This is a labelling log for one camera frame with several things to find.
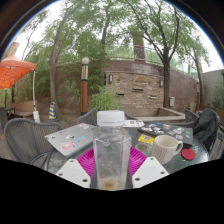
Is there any white printed paper sheet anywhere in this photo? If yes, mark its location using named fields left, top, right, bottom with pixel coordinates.
left=123, top=119, right=146, bottom=129

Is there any yellow blue striped cone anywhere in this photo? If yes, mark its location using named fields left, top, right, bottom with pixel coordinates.
left=48, top=101, right=58, bottom=121

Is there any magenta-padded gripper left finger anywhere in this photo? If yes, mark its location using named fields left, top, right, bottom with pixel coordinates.
left=55, top=147, right=98, bottom=190

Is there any leaning tree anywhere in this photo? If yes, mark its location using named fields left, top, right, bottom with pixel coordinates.
left=19, top=9, right=101, bottom=116

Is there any white ribbed mug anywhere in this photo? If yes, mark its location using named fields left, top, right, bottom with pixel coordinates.
left=150, top=134, right=185, bottom=165

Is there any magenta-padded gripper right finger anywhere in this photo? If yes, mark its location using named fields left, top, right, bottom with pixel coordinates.
left=126, top=146, right=170, bottom=190

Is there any black jacket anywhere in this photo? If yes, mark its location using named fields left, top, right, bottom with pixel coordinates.
left=193, top=107, right=221, bottom=151

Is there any clear plastic bottle white cap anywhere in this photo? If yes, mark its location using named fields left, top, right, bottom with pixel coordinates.
left=92, top=110, right=132, bottom=192

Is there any orange patio umbrella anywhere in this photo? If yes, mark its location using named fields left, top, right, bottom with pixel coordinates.
left=0, top=53, right=41, bottom=124

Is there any wooden bench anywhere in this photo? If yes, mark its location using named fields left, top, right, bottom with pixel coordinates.
left=9, top=99, right=38, bottom=118

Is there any slim tree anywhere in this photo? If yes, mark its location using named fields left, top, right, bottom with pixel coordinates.
left=186, top=36, right=211, bottom=104

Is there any flat round red coaster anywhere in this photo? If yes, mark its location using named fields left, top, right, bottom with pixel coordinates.
left=181, top=147, right=197, bottom=161

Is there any wooden lamp post white globe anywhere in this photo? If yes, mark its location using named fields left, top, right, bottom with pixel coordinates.
left=195, top=78, right=202, bottom=113
left=80, top=56, right=91, bottom=116

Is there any yellow card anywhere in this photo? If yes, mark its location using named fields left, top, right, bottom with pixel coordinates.
left=137, top=133, right=156, bottom=145

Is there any green plant in blue pot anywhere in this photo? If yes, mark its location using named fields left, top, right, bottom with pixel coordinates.
left=89, top=84, right=124, bottom=113

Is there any silver laptop with stickers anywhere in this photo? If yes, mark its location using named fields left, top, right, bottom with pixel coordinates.
left=44, top=122, right=99, bottom=158

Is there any black laptop with stickers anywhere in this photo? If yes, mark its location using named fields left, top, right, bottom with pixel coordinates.
left=137, top=122, right=194, bottom=147

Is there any dark forked tree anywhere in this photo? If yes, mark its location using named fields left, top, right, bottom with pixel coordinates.
left=126, top=0, right=188, bottom=108

